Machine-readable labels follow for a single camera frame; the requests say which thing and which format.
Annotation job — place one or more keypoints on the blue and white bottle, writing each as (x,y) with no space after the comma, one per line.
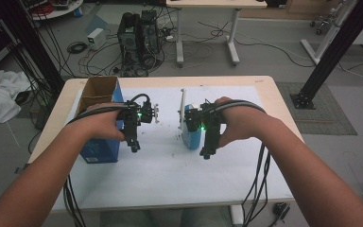
(193,140)

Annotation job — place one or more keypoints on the black computer tower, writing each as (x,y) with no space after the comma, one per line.
(149,34)
(128,41)

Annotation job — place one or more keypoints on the round white table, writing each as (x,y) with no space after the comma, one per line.
(60,12)

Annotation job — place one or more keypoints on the blue cardboard box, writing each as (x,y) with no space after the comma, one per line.
(102,151)

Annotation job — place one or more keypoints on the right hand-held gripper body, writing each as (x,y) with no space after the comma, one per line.
(208,118)

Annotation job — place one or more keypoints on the white paper sheet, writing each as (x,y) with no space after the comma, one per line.
(170,176)

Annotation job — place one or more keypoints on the small white box device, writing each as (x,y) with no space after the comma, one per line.
(96,38)

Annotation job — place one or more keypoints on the white table leg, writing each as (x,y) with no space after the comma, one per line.
(237,216)

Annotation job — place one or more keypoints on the person's right hand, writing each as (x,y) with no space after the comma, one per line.
(242,124)

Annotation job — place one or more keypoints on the grey floor mat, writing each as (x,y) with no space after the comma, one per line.
(327,119)

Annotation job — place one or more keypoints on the white power strip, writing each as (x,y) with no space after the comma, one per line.
(169,38)

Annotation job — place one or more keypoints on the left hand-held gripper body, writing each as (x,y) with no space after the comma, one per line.
(135,112)

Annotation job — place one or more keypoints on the person's left hand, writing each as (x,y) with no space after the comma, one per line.
(100,124)

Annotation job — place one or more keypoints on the white metal stand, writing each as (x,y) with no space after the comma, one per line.
(326,38)

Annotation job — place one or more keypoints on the wooden desk with white legs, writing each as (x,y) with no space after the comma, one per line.
(214,3)

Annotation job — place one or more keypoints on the black plug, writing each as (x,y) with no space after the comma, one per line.
(280,209)

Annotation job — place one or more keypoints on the black metal frame post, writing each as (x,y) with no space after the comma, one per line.
(34,41)
(337,47)

